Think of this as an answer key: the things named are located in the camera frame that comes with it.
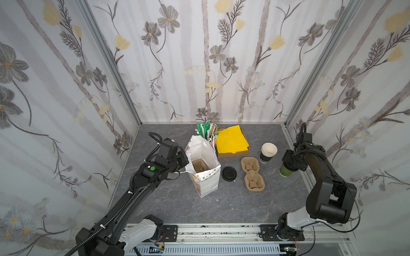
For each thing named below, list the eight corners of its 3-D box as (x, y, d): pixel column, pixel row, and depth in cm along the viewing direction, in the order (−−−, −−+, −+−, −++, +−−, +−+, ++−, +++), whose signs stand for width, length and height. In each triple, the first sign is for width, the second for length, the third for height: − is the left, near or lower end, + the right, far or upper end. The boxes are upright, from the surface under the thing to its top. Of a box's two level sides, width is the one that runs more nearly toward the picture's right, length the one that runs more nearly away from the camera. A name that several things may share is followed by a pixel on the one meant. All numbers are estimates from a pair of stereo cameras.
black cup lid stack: (222, 181, 93) (222, 179, 91) (221, 169, 98) (221, 166, 96) (236, 181, 93) (237, 179, 91) (235, 169, 98) (235, 166, 96)
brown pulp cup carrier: (244, 192, 89) (246, 189, 85) (240, 160, 102) (241, 156, 99) (264, 192, 89) (267, 189, 85) (257, 160, 102) (259, 156, 99)
